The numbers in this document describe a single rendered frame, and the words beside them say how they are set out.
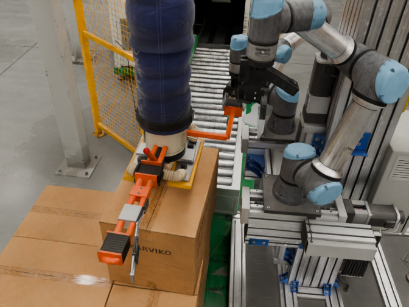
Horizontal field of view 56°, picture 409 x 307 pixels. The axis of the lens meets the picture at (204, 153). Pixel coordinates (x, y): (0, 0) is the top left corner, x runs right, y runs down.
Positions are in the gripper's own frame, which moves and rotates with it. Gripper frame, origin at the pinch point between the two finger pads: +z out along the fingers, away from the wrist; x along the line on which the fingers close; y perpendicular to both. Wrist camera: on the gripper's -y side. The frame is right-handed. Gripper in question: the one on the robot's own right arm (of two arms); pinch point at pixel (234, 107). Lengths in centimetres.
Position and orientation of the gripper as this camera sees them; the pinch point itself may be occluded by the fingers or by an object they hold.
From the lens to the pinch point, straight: 185.1
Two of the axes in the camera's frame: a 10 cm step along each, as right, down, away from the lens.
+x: 9.9, 1.2, -1.1
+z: -0.3, 8.0, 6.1
